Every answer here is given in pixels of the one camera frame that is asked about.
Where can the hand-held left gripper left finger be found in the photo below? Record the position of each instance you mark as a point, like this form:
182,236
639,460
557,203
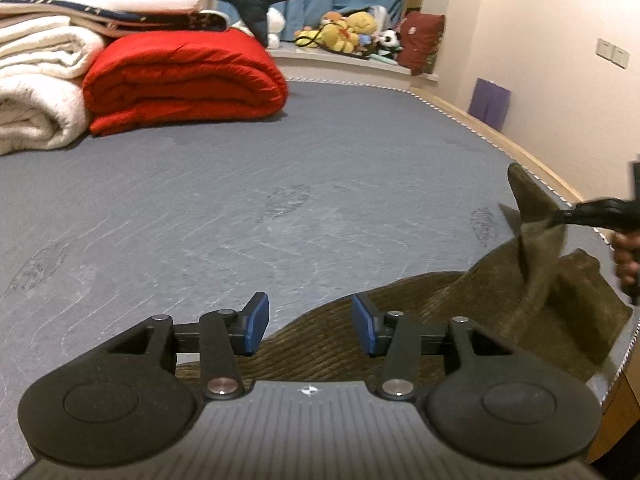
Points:
257,321

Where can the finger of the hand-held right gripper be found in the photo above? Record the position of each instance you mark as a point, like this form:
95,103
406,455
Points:
560,217

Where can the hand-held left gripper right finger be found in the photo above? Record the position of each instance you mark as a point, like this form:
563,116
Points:
362,324

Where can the person's right hand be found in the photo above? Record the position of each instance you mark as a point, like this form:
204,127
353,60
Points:
627,260

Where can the purple folded mat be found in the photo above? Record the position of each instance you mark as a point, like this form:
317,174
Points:
490,105

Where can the grey quilted mattress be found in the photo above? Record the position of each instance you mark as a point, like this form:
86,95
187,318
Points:
250,185

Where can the red cushion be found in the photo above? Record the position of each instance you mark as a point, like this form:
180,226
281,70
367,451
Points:
420,42

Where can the panda plush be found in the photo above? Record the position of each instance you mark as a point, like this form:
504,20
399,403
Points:
390,40

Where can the red folded quilt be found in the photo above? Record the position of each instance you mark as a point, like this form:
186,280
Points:
185,80

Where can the white window sill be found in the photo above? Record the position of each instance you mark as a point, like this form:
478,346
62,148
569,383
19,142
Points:
340,67

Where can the small blue plush toy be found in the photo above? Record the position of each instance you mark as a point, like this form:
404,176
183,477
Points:
366,40

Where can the yellow bear plush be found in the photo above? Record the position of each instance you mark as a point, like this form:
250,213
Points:
360,22

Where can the white plush toy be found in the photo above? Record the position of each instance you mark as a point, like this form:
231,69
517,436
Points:
275,22

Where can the orange plush toy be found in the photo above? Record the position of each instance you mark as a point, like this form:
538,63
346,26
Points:
331,19

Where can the dark patterned folded blanket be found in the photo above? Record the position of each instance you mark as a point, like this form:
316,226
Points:
200,21

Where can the white fluffy folded blanket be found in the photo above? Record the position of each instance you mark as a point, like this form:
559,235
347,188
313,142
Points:
35,100

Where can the beige wall switch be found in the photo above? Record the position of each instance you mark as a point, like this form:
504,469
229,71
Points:
605,47
621,56

